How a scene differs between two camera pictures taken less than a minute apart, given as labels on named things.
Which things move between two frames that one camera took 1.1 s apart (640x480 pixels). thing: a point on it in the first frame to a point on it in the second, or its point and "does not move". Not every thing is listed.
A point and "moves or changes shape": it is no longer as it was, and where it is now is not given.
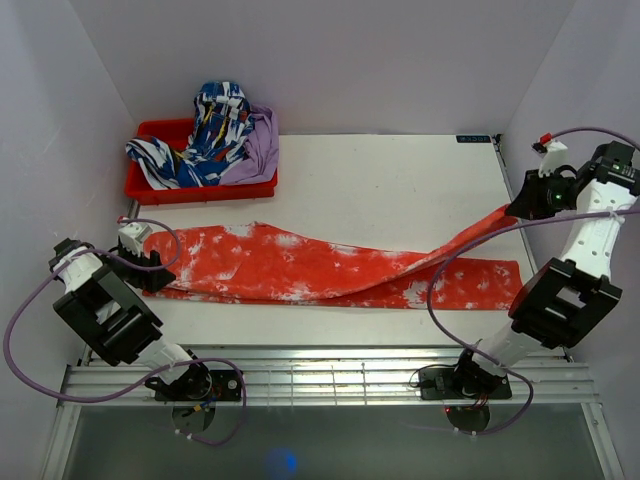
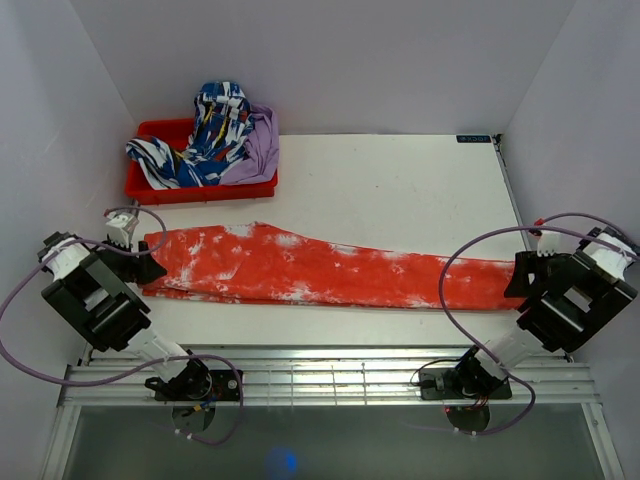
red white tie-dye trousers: (262, 263) moves or changes shape
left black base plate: (200, 383) does not move
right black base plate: (454, 384) does not move
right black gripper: (526, 203) to (525, 262)
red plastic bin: (178, 132) does not move
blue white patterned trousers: (221, 128) does not move
